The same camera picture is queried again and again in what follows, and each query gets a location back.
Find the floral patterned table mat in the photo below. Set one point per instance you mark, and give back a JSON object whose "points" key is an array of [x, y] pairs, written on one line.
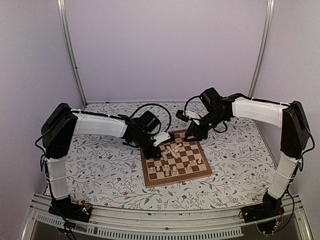
{"points": [[232, 167]]}

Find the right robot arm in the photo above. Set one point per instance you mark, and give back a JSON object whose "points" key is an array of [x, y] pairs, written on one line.
{"points": [[283, 126]]}

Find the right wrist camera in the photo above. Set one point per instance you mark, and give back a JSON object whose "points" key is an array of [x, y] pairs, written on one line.
{"points": [[188, 116]]}

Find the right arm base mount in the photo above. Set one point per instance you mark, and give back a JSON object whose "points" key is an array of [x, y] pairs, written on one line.
{"points": [[269, 208]]}

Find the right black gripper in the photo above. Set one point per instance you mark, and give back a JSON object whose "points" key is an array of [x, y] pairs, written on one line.
{"points": [[194, 130]]}

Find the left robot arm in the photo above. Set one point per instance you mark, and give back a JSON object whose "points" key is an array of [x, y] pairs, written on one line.
{"points": [[71, 137]]}

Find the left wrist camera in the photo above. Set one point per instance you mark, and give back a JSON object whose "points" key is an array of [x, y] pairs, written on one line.
{"points": [[163, 137]]}

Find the aluminium frame post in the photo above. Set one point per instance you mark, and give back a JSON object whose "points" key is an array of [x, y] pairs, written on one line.
{"points": [[267, 25], [62, 12]]}

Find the front aluminium rail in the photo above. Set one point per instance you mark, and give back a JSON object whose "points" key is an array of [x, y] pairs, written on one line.
{"points": [[129, 224]]}

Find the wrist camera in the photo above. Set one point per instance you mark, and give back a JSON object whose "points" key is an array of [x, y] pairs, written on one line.
{"points": [[163, 137], [188, 116]]}

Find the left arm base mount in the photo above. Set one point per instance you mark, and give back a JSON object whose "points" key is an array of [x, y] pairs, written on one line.
{"points": [[80, 211]]}

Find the right aluminium frame post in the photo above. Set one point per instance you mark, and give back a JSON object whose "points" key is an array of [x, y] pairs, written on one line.
{"points": [[267, 25]]}

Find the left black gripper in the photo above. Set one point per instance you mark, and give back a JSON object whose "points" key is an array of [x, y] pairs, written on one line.
{"points": [[151, 154]]}

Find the left aluminium frame post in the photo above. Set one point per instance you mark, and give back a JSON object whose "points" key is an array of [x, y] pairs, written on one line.
{"points": [[62, 12]]}

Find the wooden chess board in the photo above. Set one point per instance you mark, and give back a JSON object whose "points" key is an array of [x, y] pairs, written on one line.
{"points": [[176, 153]]}

